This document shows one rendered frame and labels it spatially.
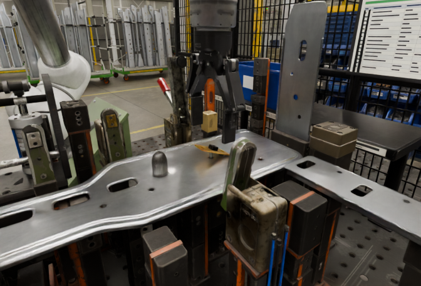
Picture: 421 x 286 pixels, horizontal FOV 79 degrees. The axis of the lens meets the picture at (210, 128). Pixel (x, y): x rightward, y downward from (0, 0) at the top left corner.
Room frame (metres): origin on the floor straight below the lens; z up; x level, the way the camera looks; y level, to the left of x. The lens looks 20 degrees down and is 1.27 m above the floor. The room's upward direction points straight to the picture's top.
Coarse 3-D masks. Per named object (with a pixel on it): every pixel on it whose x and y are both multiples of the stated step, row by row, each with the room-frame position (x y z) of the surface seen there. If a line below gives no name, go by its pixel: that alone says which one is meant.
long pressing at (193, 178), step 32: (128, 160) 0.51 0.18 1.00; (192, 160) 0.52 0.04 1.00; (224, 160) 0.52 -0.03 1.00; (256, 160) 0.52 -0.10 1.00; (288, 160) 0.52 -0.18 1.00; (64, 192) 0.39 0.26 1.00; (96, 192) 0.39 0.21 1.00; (128, 192) 0.39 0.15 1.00; (160, 192) 0.39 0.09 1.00; (192, 192) 0.39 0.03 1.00; (32, 224) 0.31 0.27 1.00; (64, 224) 0.31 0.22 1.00; (96, 224) 0.31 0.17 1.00; (128, 224) 0.32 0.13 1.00; (0, 256) 0.25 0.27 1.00; (32, 256) 0.26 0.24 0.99
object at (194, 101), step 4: (196, 96) 0.59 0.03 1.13; (200, 96) 0.59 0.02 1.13; (192, 100) 0.58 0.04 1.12; (196, 100) 0.59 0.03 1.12; (200, 100) 0.59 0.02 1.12; (192, 104) 0.58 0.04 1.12; (196, 104) 0.59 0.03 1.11; (200, 104) 0.59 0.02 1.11; (192, 108) 0.58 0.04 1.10; (196, 108) 0.59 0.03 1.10; (200, 108) 0.59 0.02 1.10; (192, 112) 0.58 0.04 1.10; (196, 112) 0.59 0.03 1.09; (200, 112) 0.59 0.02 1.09; (192, 116) 0.58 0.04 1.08; (196, 116) 0.59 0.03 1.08; (200, 116) 0.59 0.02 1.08; (192, 120) 0.58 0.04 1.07; (196, 120) 0.59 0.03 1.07; (200, 120) 0.59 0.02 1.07; (192, 124) 0.58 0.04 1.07; (196, 124) 0.59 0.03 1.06; (200, 124) 0.59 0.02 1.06
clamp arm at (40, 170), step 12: (24, 132) 0.46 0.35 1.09; (36, 132) 0.46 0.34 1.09; (24, 144) 0.45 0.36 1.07; (36, 144) 0.45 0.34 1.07; (36, 156) 0.45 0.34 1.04; (48, 156) 0.46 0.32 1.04; (36, 168) 0.44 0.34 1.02; (48, 168) 0.45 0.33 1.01; (36, 180) 0.44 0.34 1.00; (48, 180) 0.45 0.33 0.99
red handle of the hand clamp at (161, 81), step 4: (160, 80) 0.74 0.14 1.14; (164, 80) 0.74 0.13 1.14; (160, 84) 0.73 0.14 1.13; (164, 84) 0.72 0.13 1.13; (164, 88) 0.71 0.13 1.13; (168, 88) 0.71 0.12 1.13; (164, 92) 0.71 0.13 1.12; (168, 92) 0.71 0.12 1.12; (168, 96) 0.69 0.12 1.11; (180, 112) 0.65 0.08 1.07; (180, 116) 0.64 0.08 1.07; (184, 116) 0.64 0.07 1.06; (180, 120) 0.64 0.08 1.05
